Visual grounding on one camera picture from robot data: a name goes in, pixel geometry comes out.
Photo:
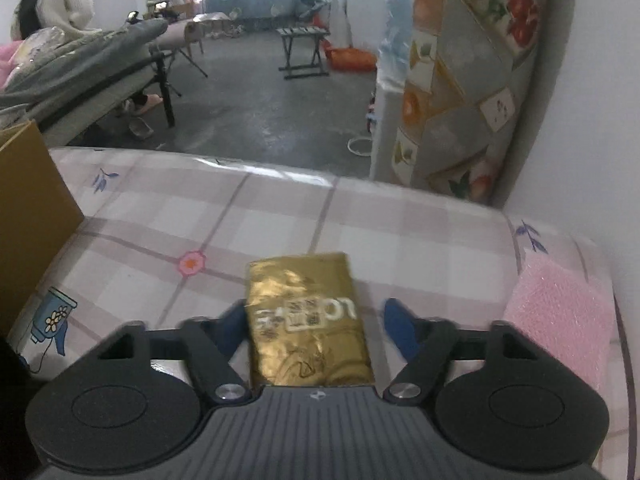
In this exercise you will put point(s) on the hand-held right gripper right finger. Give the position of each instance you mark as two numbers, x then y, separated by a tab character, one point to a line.
400	322

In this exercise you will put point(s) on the grey blanket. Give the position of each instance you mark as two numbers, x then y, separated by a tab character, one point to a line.
85	60

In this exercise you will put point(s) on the pink bubble wrap pad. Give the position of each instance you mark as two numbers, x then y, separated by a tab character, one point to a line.
565	320

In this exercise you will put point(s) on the pink plaid bedsheet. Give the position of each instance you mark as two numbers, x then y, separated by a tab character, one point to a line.
150	210

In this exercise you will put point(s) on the gold foil packet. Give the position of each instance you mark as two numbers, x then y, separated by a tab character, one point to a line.
305	320

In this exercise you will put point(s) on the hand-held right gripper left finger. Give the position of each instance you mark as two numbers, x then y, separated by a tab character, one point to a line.
232	327

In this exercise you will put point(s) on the fruit print mattress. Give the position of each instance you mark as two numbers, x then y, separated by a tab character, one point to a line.
475	85

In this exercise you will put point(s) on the brown cardboard box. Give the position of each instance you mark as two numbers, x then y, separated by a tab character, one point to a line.
30	220

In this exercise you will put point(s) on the dark folded stroller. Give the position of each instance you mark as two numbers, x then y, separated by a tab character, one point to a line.
315	10

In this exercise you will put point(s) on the folding stool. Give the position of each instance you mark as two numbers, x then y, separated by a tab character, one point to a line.
302	50

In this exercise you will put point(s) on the pink bedding in clear plastic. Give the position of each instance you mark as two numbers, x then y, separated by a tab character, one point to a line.
25	57

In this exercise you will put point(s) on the blue plastic wrapped roll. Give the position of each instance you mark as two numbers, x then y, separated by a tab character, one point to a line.
395	60

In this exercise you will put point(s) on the black metal bed frame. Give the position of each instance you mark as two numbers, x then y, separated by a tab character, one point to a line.
167	95

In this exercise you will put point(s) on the grey slipper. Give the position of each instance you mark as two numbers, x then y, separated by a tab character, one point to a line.
141	128

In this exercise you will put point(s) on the orange bag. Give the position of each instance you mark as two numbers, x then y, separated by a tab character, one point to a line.
352	60

